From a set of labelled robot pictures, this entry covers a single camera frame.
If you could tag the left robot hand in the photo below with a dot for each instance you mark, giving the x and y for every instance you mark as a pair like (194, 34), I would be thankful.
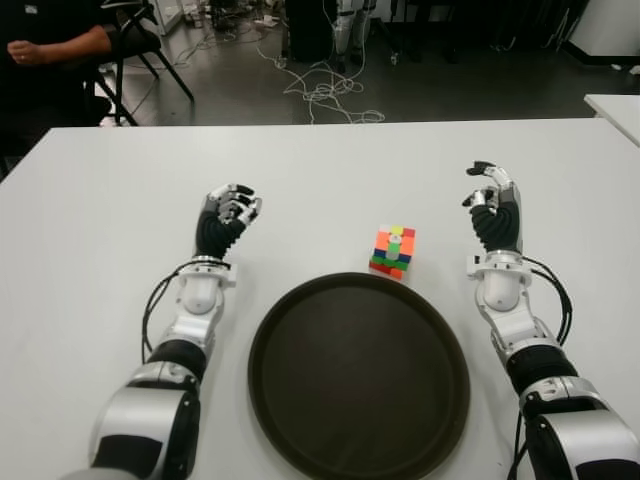
(215, 230)

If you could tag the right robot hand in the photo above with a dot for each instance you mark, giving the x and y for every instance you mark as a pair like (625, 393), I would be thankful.
(500, 225)

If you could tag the multicoloured Rubik's cube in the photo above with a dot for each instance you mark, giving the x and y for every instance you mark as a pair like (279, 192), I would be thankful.
(392, 247)

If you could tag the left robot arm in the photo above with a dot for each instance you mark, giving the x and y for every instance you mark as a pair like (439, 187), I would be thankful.
(150, 400)

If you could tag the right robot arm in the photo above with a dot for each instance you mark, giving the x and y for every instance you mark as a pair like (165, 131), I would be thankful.
(560, 390)

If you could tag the dark brown round plate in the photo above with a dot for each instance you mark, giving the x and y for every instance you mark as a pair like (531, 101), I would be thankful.
(357, 380)

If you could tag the white side table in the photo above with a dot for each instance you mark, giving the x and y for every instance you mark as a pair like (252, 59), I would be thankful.
(617, 115)

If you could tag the black folding chair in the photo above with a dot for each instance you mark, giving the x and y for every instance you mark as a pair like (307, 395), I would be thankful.
(145, 47)

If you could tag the black cabinet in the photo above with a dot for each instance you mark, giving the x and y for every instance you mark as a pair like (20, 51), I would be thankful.
(307, 30)

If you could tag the white block with black base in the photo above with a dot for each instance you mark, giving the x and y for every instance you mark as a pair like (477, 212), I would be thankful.
(607, 25)

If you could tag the white humanoid robot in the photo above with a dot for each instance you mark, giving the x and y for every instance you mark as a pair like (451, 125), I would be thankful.
(350, 30)

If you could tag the seated person in black shirt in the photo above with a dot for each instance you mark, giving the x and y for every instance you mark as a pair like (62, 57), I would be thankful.
(50, 50)

